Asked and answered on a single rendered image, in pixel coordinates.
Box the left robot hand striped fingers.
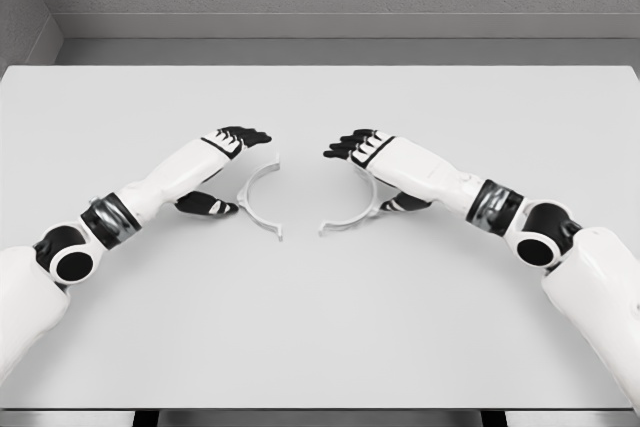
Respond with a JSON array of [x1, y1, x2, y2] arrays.
[[148, 124, 274, 219]]

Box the right robot hand striped fingers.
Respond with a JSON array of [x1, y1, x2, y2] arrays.
[[321, 128, 460, 213]]

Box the white half-ring pipe clamp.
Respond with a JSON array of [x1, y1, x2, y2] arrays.
[[317, 166, 387, 238], [234, 151, 286, 243]]

